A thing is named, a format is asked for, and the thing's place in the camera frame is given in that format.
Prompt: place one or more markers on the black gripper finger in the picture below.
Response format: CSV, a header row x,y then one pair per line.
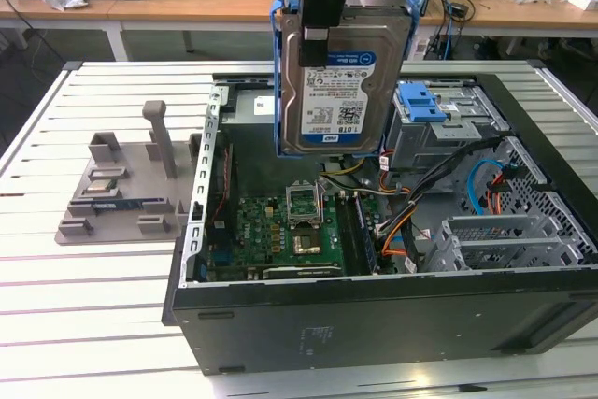
x,y
313,53

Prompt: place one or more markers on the hard disk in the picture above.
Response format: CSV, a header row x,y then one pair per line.
x,y
336,104

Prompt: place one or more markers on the silver disk bay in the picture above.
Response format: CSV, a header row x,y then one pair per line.
x,y
495,226

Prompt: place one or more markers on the grey power supply unit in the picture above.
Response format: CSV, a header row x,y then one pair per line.
x,y
252,146

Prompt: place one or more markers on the wooden desk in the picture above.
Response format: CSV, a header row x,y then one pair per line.
x,y
210,2

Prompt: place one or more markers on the blue plastic latch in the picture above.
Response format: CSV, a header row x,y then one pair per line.
x,y
420,104

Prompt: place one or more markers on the silver optical drive cage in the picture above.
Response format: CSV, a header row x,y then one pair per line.
x,y
420,142

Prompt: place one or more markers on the CPU socket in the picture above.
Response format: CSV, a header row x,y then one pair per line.
x,y
303,205

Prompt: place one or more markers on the green motherboard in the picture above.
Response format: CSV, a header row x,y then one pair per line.
x,y
261,231

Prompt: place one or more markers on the RAM stick in slot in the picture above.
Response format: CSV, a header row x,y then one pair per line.
x,y
364,235

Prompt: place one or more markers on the square chipset chip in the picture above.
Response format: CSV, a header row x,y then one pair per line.
x,y
307,243

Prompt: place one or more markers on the black case fan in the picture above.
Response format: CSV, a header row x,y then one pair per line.
x,y
219,221

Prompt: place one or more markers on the grey parts rack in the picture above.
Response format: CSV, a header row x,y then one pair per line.
x,y
135,226

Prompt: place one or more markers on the RAM stick blue label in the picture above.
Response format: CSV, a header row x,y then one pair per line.
x,y
117,205

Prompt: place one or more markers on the silver CPU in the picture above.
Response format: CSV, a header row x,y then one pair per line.
x,y
100,186

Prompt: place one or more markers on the black PC case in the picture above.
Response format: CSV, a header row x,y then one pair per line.
x,y
374,324

